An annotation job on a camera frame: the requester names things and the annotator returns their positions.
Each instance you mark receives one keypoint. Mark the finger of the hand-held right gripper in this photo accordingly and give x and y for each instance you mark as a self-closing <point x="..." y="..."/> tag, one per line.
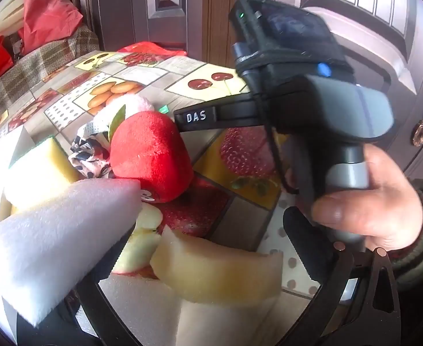
<point x="226" y="113"/>

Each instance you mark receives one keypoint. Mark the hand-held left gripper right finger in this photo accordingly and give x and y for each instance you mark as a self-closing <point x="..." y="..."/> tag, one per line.
<point x="316" y="256"/>

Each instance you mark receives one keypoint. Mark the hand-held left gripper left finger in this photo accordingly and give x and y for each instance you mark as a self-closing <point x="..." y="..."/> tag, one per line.
<point x="103" y="270"/>

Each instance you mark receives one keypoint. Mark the white foam block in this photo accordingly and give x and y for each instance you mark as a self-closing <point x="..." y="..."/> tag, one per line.
<point x="52" y="238"/>

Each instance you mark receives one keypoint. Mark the red plush apple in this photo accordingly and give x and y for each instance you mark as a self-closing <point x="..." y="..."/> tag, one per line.
<point x="150" y="158"/>

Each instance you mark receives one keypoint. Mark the pink plush toy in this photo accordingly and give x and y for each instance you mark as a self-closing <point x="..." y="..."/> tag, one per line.
<point x="135" y="102"/>

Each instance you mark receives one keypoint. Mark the yellow foam piece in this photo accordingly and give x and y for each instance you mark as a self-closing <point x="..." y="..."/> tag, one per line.
<point x="211" y="270"/>

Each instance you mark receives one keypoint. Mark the yellow green scrub sponge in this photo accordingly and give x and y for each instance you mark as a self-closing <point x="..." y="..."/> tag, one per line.
<point x="42" y="176"/>

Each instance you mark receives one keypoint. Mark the black white patterned scrunchie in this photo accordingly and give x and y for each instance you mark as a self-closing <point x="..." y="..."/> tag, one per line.
<point x="89" y="158"/>

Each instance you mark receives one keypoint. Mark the white cloth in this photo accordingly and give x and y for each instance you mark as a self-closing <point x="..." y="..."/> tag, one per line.
<point x="96" y="126"/>

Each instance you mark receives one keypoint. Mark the person's right hand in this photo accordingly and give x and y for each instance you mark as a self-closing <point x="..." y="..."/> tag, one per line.
<point x="384" y="209"/>

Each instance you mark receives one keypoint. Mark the fruit print tablecloth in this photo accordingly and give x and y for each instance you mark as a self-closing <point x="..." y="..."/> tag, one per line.
<point x="211" y="75"/>

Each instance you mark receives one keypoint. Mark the dark purple metal door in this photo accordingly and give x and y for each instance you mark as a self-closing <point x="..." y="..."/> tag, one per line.
<point x="143" y="7"/>
<point x="377" y="14"/>

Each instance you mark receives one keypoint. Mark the flat red bag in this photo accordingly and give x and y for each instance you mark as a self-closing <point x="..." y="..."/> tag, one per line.
<point x="150" y="47"/>

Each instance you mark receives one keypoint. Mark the plaid sofa cover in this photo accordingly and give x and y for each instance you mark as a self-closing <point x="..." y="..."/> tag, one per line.
<point x="45" y="61"/>

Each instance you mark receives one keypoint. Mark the red nonwoven bag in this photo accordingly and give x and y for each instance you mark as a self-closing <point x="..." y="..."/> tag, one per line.
<point x="49" y="21"/>

